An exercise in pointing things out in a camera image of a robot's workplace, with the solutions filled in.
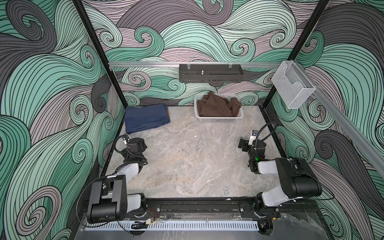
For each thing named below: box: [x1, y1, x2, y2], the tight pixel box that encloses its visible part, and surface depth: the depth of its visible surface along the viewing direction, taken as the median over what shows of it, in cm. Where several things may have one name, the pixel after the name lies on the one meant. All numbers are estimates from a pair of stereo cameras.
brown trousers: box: [196, 91, 242, 117], surface depth 112 cm
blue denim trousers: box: [125, 104, 171, 134], surface depth 113 cm
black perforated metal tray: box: [179, 64, 244, 83], surface depth 97 cm
